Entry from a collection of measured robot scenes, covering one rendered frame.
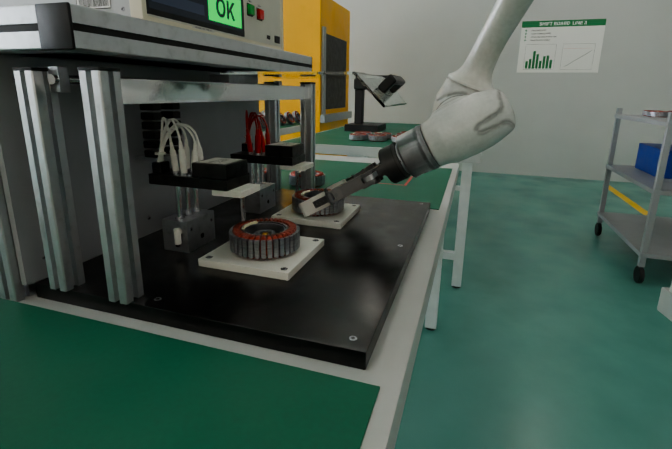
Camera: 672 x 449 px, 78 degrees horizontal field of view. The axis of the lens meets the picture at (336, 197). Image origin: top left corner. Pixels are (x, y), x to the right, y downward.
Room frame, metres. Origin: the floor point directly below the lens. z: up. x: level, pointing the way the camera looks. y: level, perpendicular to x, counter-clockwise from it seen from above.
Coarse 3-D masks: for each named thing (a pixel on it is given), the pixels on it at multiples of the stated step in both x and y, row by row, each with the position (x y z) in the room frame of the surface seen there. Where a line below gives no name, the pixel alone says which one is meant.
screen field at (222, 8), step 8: (208, 0) 0.74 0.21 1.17; (216, 0) 0.76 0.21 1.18; (224, 0) 0.78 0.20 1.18; (232, 0) 0.81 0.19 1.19; (240, 0) 0.83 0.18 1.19; (208, 8) 0.74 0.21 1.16; (216, 8) 0.76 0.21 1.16; (224, 8) 0.78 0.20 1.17; (232, 8) 0.81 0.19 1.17; (240, 8) 0.83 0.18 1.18; (216, 16) 0.76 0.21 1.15; (224, 16) 0.78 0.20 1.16; (232, 16) 0.81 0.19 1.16; (240, 16) 0.83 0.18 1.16; (232, 24) 0.80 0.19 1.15; (240, 24) 0.83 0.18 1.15
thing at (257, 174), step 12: (276, 144) 0.87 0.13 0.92; (288, 144) 0.88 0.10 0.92; (300, 144) 0.89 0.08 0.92; (240, 156) 0.88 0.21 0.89; (252, 156) 0.87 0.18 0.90; (264, 156) 0.86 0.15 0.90; (276, 156) 0.86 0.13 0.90; (288, 156) 0.85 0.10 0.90; (300, 156) 0.88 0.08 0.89; (252, 168) 0.88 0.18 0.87; (288, 168) 0.85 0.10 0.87; (300, 168) 0.84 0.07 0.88; (252, 180) 0.88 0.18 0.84; (264, 180) 0.93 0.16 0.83
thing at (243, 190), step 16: (208, 160) 0.66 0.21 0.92; (224, 160) 0.66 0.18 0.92; (240, 160) 0.66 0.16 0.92; (160, 176) 0.65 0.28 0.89; (176, 176) 0.64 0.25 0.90; (192, 176) 0.64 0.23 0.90; (208, 176) 0.63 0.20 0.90; (224, 176) 0.62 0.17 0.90; (240, 176) 0.65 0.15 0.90; (176, 192) 0.65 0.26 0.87; (192, 192) 0.70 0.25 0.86; (224, 192) 0.62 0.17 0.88; (240, 192) 0.61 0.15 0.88; (176, 208) 0.65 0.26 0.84
